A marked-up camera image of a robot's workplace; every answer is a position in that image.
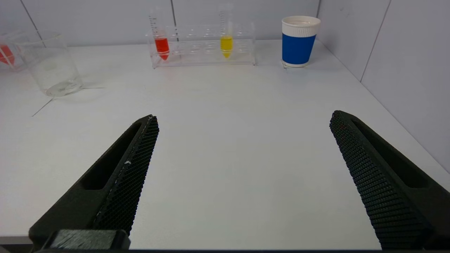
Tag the test tube with red pigment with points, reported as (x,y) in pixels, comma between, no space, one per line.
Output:
(162,47)
(6,55)

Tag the clear acrylic test tube rack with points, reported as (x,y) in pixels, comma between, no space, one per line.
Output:
(204,52)
(17,59)

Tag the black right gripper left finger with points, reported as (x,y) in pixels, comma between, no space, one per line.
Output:
(116,186)

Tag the blue white paper cup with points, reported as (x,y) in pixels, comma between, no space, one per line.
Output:
(298,49)

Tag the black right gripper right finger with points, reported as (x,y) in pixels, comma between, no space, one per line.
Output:
(390,182)

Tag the clear glass beaker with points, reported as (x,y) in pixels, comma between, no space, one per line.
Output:
(52,70)

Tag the test tube with yellow pigment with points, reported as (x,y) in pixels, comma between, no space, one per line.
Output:
(226,45)

